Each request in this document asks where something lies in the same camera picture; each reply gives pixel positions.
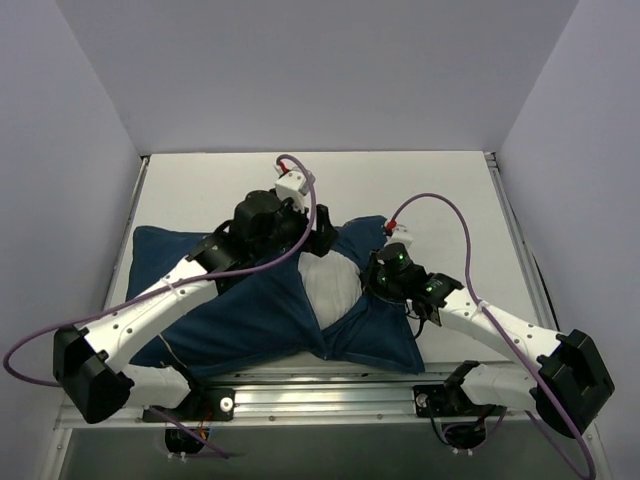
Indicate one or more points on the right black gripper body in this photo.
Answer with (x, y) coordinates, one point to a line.
(373, 273)

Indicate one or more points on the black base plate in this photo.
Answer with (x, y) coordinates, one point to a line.
(435, 399)
(204, 405)

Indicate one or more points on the aluminium mounting rail frame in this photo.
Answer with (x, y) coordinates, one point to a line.
(302, 417)

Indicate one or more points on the white pillow insert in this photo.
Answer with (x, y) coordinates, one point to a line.
(332, 285)

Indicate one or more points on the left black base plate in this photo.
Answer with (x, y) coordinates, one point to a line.
(204, 405)

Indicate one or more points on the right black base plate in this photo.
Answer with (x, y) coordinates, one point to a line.
(435, 399)

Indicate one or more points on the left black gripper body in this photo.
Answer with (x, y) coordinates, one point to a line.
(316, 231)

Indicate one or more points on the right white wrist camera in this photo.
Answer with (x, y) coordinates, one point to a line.
(397, 233)

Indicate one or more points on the blue fish-print pillowcase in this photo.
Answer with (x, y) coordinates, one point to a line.
(268, 316)

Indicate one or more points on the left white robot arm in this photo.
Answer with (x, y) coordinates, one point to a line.
(93, 363)

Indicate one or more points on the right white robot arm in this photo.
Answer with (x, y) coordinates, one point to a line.
(560, 377)

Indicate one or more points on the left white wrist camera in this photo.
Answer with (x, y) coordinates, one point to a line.
(294, 185)

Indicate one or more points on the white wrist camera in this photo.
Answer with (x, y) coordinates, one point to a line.
(294, 185)
(397, 233)

